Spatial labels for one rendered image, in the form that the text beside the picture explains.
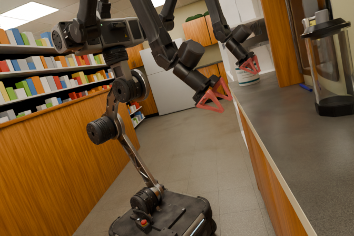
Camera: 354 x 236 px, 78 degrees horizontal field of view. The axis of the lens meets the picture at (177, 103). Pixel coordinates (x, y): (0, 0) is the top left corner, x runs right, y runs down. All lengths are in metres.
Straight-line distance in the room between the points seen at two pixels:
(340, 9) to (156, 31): 0.54
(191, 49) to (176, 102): 5.19
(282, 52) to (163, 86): 4.83
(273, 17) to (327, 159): 0.79
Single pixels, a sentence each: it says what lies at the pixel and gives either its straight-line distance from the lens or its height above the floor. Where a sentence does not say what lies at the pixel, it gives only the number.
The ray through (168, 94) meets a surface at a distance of 5.81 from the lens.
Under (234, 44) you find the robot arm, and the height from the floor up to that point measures 1.20.
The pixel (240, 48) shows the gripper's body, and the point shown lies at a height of 1.17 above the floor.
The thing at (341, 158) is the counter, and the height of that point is 0.94.
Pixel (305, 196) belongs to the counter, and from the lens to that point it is 0.41.
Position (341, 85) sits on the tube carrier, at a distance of 0.68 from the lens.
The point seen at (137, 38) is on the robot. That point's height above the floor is 1.40.
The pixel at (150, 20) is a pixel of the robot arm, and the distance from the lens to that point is 0.73.
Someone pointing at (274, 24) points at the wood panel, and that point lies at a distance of 1.15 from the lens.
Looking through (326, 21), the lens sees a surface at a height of 1.18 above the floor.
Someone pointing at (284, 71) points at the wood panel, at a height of 1.01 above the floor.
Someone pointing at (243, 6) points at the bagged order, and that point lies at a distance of 2.09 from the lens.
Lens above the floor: 1.18
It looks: 9 degrees down
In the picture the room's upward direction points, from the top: 17 degrees counter-clockwise
